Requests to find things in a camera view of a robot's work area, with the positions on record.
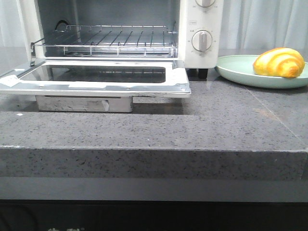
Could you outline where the glass oven door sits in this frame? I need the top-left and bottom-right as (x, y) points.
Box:
(0, 58), (191, 113)

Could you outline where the yellow croissant bread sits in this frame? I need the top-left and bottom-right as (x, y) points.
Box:
(253, 48), (305, 78)

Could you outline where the lower oven timer knob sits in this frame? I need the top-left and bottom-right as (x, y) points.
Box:
(192, 30), (213, 52)

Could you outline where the white Toshiba toaster oven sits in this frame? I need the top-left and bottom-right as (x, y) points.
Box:
(17, 0), (224, 79)

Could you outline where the upper oven temperature knob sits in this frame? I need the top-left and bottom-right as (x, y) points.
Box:
(195, 0), (215, 8)

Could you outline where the light green plate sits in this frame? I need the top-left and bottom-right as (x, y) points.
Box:
(215, 55), (308, 89)

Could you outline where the dark cabinet front below counter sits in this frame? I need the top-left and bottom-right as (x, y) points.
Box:
(0, 177), (308, 231)

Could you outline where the metal wire oven rack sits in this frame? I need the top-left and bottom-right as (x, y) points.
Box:
(30, 24), (178, 59)

